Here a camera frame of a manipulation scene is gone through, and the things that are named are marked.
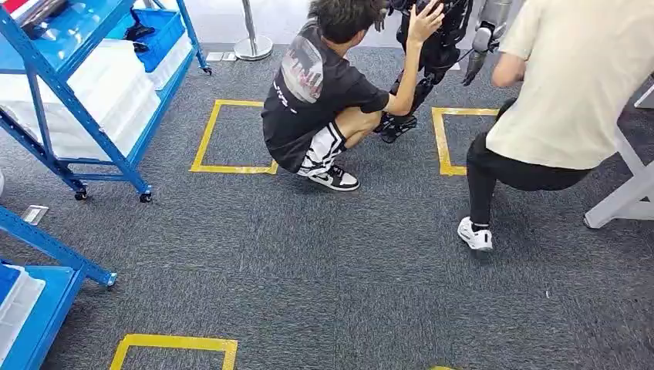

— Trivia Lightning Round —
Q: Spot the blue plastic crate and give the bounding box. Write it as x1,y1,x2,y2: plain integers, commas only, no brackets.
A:
107,7,186,73

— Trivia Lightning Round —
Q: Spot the person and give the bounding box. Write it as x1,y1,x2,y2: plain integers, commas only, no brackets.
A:
260,0,447,193
457,0,654,252

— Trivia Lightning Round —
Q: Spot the black part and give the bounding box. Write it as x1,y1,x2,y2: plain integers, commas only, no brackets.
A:
123,8,157,55

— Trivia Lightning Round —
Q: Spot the white table frame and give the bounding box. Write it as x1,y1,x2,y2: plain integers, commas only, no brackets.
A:
584,76,654,230

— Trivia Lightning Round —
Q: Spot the black humanoid robot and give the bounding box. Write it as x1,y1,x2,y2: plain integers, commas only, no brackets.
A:
373,0,514,145

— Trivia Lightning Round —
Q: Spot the dark flat parts stack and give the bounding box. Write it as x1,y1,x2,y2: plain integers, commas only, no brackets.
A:
15,0,70,29

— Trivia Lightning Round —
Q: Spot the blue metal shelf rack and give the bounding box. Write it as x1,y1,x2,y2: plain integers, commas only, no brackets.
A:
0,0,213,204
0,203,119,370

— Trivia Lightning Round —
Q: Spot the person's right hand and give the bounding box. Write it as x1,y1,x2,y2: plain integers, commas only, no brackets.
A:
406,0,447,46

